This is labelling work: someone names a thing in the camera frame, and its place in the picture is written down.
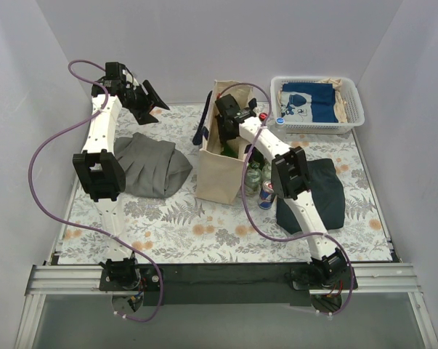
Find green Perrier bottle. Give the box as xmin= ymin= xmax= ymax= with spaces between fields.
xmin=249 ymin=148 xmax=265 ymax=169
xmin=221 ymin=144 xmax=238 ymax=159

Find Pocari Sweat plastic bottle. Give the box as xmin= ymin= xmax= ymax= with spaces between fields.
xmin=273 ymin=117 xmax=287 ymax=142

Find beige canvas tote bag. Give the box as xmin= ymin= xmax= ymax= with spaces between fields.
xmin=192 ymin=81 xmax=254 ymax=204

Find clear Chang bottle back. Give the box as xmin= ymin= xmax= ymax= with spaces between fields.
xmin=261 ymin=163 xmax=272 ymax=181

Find clear chang bottle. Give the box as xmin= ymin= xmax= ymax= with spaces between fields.
xmin=244 ymin=161 xmax=262 ymax=196
xmin=261 ymin=163 xmax=272 ymax=181

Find red tab drink can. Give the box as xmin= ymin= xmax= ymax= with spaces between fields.
xmin=258 ymin=180 xmax=275 ymax=209

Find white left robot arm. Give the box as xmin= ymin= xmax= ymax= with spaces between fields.
xmin=73 ymin=62 xmax=169 ymax=291

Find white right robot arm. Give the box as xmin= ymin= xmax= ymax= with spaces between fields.
xmin=215 ymin=94 xmax=349 ymax=289

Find grey folded cloth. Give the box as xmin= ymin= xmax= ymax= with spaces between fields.
xmin=114 ymin=132 xmax=192 ymax=198

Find blue printed cloth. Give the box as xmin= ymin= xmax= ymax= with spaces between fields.
xmin=279 ymin=82 xmax=338 ymax=123

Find white plastic basket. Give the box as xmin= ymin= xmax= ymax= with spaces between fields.
xmin=270 ymin=76 xmax=365 ymax=135

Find beige cloth in basket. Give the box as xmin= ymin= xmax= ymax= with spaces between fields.
xmin=319 ymin=78 xmax=348 ymax=123

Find dark folded shorts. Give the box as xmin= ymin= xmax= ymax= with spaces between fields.
xmin=276 ymin=159 xmax=346 ymax=234

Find floral table mat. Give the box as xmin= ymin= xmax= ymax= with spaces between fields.
xmin=58 ymin=105 xmax=392 ymax=265

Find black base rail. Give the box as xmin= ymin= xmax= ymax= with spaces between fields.
xmin=99 ymin=262 xmax=358 ymax=307

